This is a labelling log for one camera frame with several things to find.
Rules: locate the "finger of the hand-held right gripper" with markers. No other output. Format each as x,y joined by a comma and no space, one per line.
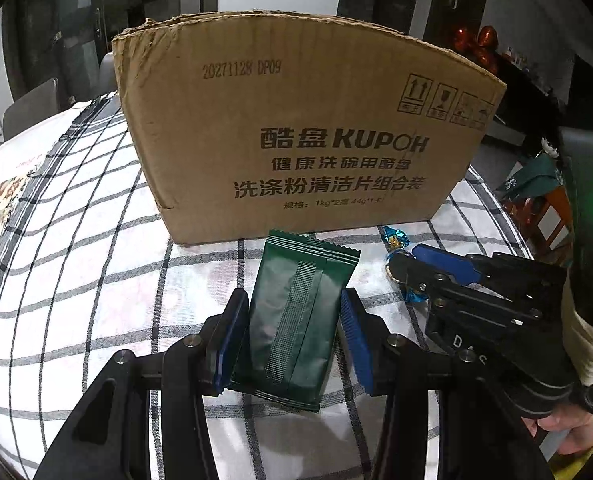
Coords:
441,260
419,277

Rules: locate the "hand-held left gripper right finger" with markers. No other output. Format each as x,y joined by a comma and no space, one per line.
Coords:
357,345

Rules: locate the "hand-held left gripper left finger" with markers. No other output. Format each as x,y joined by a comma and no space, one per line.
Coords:
226,345

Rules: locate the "blue foil candy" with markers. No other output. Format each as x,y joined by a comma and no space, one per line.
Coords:
416,297

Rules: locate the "dark green snack packet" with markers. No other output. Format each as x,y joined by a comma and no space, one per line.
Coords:
286,320

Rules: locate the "brown cardboard box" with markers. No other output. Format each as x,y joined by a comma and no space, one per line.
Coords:
301,110

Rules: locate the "person's right hand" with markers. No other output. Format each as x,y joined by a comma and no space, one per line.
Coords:
576,430

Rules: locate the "blue gold wrapped candy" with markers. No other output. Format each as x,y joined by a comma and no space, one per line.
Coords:
394,238

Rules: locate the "orange wooden chair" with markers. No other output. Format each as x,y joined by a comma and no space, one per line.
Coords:
551,220

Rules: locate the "dark green cloth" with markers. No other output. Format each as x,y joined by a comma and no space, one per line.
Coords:
531,177

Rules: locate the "black white checked tablecloth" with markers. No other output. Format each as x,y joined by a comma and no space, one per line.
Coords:
76,260

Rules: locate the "red foil balloons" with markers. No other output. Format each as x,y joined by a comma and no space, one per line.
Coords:
476,45

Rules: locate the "floral patterned table cover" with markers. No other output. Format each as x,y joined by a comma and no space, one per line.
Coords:
1,200

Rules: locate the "grey upholstered chair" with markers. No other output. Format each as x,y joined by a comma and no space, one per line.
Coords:
31,107
107,72

